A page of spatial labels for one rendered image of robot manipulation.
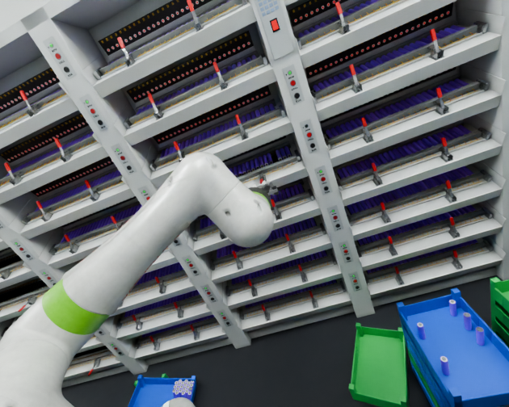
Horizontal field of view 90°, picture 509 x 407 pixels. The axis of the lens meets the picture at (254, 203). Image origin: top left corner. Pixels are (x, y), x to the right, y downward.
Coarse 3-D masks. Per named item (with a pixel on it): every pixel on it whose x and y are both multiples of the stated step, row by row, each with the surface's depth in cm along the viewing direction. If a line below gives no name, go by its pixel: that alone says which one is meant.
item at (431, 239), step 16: (464, 208) 120; (480, 208) 118; (416, 224) 123; (432, 224) 119; (448, 224) 117; (464, 224) 116; (480, 224) 114; (496, 224) 111; (368, 240) 126; (384, 240) 123; (400, 240) 123; (416, 240) 119; (432, 240) 117; (448, 240) 114; (464, 240) 114; (368, 256) 123; (384, 256) 120; (400, 256) 118
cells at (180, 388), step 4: (180, 380) 133; (176, 384) 132; (180, 384) 132; (184, 384) 131; (188, 384) 132; (192, 384) 132; (176, 388) 130; (180, 388) 130; (184, 388) 130; (188, 388) 130; (192, 388) 132; (176, 392) 128; (180, 392) 128; (184, 392) 128; (188, 392) 128; (176, 396) 128; (180, 396) 129; (184, 396) 128; (188, 396) 128
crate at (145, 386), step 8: (192, 376) 134; (144, 384) 137; (152, 384) 138; (160, 384) 138; (168, 384) 137; (136, 392) 131; (144, 392) 134; (152, 392) 134; (160, 392) 134; (168, 392) 134; (192, 392) 129; (136, 400) 131; (144, 400) 131; (152, 400) 131; (160, 400) 131; (168, 400) 131; (192, 400) 129
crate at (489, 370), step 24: (456, 288) 86; (408, 312) 92; (432, 312) 90; (432, 336) 84; (456, 336) 81; (432, 360) 78; (456, 360) 76; (480, 360) 74; (504, 360) 72; (456, 384) 71; (480, 384) 69; (504, 384) 67
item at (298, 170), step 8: (272, 144) 114; (296, 144) 109; (256, 152) 116; (296, 152) 105; (232, 160) 117; (304, 160) 98; (288, 168) 105; (296, 168) 103; (304, 168) 101; (272, 176) 105; (280, 176) 103; (288, 176) 103; (296, 176) 103; (304, 176) 104; (248, 184) 107; (256, 184) 105; (280, 184) 105
